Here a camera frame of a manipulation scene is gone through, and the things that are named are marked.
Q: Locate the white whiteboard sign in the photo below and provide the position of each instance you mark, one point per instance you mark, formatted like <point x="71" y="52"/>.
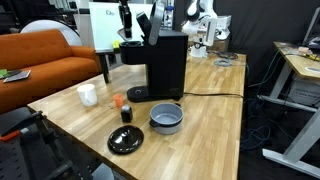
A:
<point x="106" y="21"/>

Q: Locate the grey cooking pot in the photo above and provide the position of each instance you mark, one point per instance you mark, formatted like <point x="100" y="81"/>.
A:
<point x="166" y="118"/>

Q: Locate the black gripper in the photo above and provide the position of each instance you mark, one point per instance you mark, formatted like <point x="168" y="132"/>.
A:
<point x="125" y="16"/>

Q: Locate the side desk with white legs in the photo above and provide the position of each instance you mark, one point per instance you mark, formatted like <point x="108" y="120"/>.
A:
<point x="305" y="66"/>

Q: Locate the orange sofa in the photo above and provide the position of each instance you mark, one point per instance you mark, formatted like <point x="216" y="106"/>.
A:
<point x="54" y="65"/>

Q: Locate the small orange cup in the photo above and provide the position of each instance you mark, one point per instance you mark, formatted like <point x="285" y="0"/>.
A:
<point x="118" y="100"/>

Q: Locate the black pot lid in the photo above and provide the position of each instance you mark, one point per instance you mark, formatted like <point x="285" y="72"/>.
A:
<point x="125" y="140"/>

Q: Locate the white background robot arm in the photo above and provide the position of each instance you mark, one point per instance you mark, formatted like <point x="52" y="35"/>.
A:
<point x="202" y="22"/>

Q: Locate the small black bottle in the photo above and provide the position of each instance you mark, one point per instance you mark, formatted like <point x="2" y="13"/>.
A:
<point x="126" y="113"/>

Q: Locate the grey tape roll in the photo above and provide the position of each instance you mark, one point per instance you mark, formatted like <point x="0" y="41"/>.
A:
<point x="223" y="62"/>

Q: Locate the white round chair back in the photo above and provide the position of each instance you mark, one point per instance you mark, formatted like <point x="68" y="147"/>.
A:
<point x="71" y="36"/>

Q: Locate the black coffee maker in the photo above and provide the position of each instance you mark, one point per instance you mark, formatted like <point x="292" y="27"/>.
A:
<point x="164" y="54"/>

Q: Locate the grey tablet on sofa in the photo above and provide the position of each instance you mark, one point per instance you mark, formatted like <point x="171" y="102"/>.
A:
<point x="17" y="76"/>

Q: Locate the white mug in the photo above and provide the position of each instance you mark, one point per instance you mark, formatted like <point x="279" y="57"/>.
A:
<point x="87" y="94"/>

